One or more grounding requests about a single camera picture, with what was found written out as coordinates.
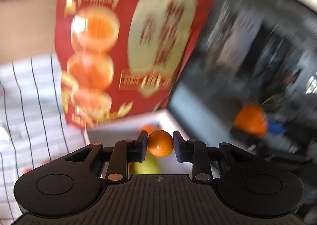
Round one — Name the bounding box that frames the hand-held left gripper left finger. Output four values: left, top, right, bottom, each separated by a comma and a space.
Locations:
65, 130, 149, 182

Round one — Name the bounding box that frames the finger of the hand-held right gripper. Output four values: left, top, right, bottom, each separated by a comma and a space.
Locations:
230, 127, 263, 149
267, 119, 288, 135

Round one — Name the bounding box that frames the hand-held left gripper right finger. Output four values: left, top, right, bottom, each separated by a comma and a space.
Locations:
173, 130, 260, 182

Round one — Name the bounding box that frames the large orange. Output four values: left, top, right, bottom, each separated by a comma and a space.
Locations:
234, 104, 268, 137

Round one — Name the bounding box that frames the green pear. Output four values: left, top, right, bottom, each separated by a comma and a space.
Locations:
134, 152, 162, 174

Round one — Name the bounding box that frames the black glass-sided computer case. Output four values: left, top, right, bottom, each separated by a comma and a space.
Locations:
167, 0, 317, 163

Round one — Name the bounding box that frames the red printed snack bag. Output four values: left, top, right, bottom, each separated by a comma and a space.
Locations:
54, 0, 215, 130

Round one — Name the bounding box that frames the white checked tablecloth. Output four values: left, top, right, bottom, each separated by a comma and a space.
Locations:
0, 53, 87, 225

